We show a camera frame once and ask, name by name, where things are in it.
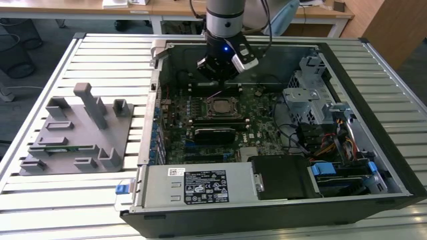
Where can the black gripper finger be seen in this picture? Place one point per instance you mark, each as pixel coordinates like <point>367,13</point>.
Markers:
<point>204,66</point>
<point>228,82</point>

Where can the silver CPU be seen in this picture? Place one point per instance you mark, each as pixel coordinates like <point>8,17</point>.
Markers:
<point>223,106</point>

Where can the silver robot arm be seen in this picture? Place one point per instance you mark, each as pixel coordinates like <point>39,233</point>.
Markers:
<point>223,17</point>

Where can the CPU socket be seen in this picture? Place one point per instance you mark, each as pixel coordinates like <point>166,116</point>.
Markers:
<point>210,116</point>

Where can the black RAM slot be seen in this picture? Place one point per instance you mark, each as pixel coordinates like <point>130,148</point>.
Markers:
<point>200,87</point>
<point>200,92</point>
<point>220,120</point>
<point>220,123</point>
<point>242,128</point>

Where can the round coin battery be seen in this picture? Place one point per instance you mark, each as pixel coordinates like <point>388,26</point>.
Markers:
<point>258,93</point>

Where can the black graphics card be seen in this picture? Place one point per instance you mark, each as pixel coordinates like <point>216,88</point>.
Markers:
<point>214,137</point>

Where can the silver drive cage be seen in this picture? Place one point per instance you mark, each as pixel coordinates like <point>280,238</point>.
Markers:
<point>300,105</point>

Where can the green motherboard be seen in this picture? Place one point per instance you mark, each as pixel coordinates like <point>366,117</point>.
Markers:
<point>263,140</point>

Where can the silver chipset heatsink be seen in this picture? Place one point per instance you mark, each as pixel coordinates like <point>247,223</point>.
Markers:
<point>250,153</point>

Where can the flat white box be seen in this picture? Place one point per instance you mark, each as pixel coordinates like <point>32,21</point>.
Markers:
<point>138,2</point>

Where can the black expansion slot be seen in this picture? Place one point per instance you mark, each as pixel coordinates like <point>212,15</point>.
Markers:
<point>203,158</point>

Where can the small brown box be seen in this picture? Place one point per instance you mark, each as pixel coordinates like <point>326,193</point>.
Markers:
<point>339,6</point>

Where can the black plastic shroud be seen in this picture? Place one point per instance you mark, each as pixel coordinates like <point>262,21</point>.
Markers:
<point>283,177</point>

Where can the wooden desk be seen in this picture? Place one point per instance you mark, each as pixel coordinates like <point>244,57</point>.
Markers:
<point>87,11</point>

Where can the blue disk carrier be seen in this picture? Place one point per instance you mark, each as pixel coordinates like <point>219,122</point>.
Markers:
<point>371,168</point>
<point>323,170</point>

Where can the grey parts rack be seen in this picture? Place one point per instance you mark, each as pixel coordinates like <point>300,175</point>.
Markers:
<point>80,130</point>

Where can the silver power supply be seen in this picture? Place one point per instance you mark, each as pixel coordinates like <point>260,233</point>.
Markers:
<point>156,185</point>

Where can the wooden cabinet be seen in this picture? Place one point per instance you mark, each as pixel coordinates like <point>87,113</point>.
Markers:
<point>394,30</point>

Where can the blue case latch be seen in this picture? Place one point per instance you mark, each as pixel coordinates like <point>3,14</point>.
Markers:
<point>122,189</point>

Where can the green RAM stick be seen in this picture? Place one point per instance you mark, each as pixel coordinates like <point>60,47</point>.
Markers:
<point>63,149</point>

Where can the black mesh bin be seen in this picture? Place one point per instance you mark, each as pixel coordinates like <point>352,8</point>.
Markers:
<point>29,32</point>
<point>16,62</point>

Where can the black open PC case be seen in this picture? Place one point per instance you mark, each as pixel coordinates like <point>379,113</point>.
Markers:
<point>234,225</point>

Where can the grey stand foot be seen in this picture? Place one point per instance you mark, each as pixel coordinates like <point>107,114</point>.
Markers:
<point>7,96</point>

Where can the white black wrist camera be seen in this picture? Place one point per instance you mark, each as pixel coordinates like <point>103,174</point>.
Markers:
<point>247,62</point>

